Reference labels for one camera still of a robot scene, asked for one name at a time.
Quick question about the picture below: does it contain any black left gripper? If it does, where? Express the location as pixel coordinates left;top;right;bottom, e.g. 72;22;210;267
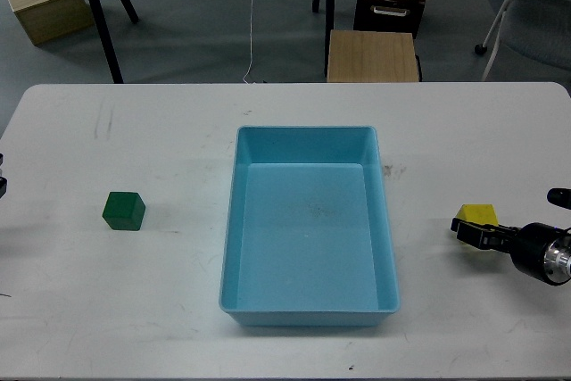
0;153;7;197

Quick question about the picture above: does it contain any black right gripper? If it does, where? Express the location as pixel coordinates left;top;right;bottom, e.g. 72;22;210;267
451;218;570;286

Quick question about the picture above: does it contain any yellow wooden cube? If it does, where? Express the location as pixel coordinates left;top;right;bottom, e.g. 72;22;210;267
455;204;499;229

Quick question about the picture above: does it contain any green wooden cube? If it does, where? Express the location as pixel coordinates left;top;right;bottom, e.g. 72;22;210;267
102;192;145;231

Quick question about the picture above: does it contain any light blue plastic tray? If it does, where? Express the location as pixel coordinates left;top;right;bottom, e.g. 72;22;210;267
219;126;401;327

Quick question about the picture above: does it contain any light wooden box on floor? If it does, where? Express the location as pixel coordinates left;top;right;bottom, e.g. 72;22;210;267
8;0;95;46

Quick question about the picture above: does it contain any wooden stool behind table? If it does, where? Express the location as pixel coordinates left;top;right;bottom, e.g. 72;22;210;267
327;29;420;83

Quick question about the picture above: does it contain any grey office chair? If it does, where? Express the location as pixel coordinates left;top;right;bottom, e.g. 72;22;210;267
474;0;570;81

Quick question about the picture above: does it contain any black drawer cabinet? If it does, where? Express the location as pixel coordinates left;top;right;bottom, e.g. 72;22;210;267
353;0;426;38

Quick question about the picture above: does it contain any white hanging cable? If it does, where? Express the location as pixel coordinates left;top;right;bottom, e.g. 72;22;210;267
242;0;256;85

